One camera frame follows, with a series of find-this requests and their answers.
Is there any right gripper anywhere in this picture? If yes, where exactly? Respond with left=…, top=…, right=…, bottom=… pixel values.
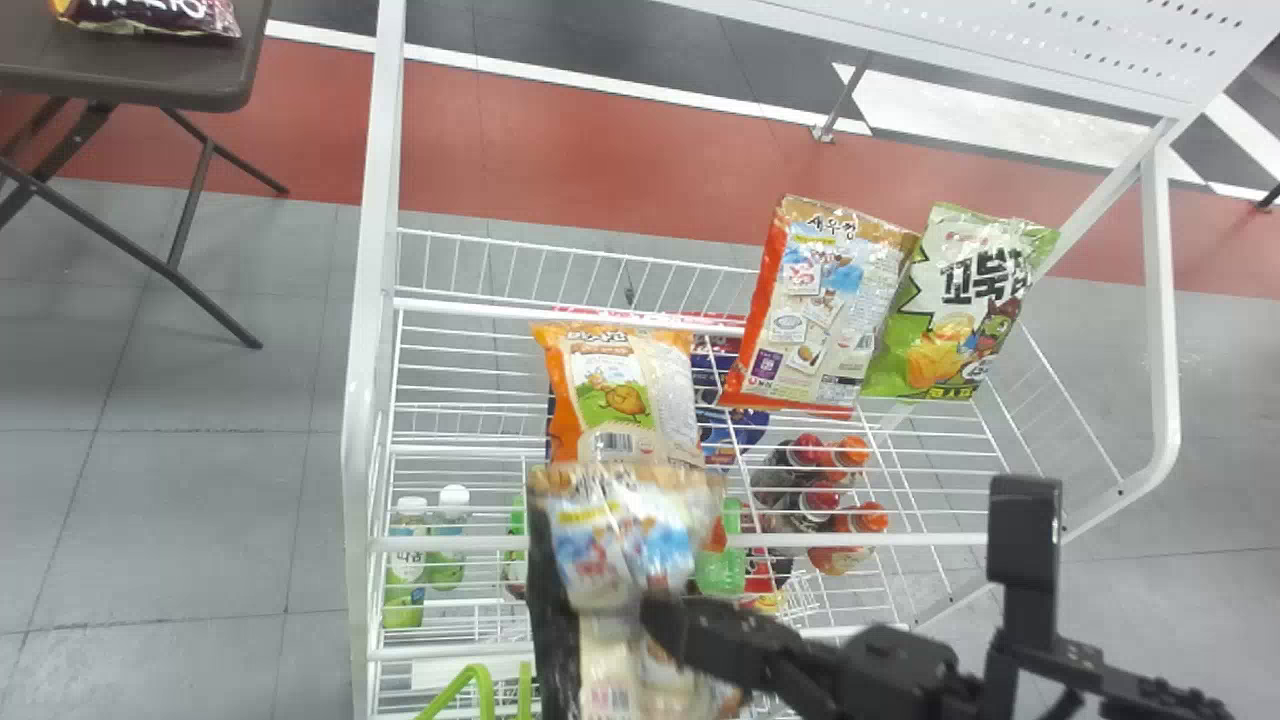
left=640, top=595, right=988, bottom=720

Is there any beige snack packet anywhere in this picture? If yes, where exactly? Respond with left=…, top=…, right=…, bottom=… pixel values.
left=525, top=462, right=749, bottom=720

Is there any dark bottle red cap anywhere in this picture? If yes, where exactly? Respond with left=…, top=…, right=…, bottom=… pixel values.
left=772, top=480, right=844, bottom=537
left=752, top=432, right=831, bottom=504

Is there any blue snack packet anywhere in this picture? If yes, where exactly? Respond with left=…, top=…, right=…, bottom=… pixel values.
left=690, top=336, right=773, bottom=471

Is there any green basket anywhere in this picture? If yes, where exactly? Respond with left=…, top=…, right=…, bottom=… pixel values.
left=414, top=662, right=536, bottom=720

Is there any green white bottle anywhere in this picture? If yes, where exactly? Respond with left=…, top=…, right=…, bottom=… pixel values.
left=383, top=496, right=432, bottom=630
left=429, top=484, right=473, bottom=592

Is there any orange white snack packet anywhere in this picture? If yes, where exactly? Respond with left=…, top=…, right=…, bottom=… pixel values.
left=719, top=194, right=920, bottom=420

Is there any green snack packet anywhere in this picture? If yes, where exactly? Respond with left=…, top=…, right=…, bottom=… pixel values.
left=861, top=202, right=1062, bottom=402

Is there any dark side table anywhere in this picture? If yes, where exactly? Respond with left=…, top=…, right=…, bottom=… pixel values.
left=0, top=0, right=292, bottom=350

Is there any purple snack packet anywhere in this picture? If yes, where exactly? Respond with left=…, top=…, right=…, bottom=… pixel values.
left=50, top=0, right=244, bottom=40

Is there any white wire rack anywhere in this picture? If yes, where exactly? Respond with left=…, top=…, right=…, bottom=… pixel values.
left=340, top=0, right=1280, bottom=720

